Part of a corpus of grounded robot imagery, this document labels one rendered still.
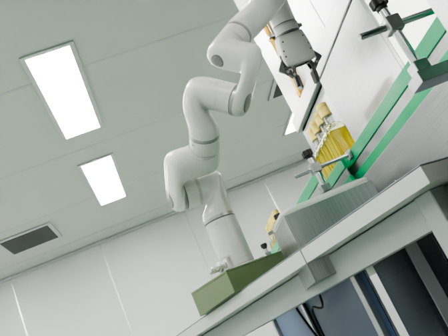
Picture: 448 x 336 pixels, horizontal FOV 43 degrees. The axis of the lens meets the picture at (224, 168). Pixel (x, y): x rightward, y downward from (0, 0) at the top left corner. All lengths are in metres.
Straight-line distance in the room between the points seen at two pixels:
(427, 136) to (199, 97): 0.63
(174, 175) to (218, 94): 0.25
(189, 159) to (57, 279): 6.20
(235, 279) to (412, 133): 0.59
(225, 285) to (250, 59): 0.59
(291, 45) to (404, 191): 0.86
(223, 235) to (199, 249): 5.93
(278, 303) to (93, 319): 6.15
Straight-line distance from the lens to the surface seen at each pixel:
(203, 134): 1.52
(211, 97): 1.51
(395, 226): 1.10
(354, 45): 1.71
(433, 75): 0.92
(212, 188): 1.65
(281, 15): 1.78
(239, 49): 1.51
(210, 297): 1.59
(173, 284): 7.46
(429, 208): 1.04
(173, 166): 1.56
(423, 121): 1.17
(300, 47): 1.77
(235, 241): 1.61
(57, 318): 7.60
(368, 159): 1.48
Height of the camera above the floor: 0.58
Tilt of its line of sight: 18 degrees up
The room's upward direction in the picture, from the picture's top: 25 degrees counter-clockwise
